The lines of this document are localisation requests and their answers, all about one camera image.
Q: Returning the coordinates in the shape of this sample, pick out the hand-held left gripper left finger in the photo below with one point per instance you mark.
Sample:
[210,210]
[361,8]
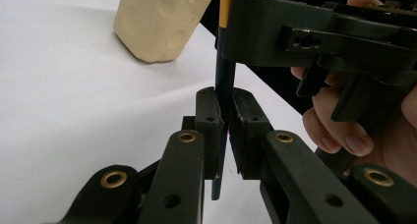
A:
[178,171]

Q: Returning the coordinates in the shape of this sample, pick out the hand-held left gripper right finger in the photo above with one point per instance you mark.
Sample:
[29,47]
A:
[288,178]

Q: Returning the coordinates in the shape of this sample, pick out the black pencil with yellow end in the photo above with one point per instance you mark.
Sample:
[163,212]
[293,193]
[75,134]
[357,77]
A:
[225,73]

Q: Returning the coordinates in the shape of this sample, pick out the cream square cup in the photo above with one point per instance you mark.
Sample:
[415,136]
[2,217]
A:
[157,24]

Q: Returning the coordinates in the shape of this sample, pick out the white table sheet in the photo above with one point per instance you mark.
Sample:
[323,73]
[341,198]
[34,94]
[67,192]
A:
[65,112]

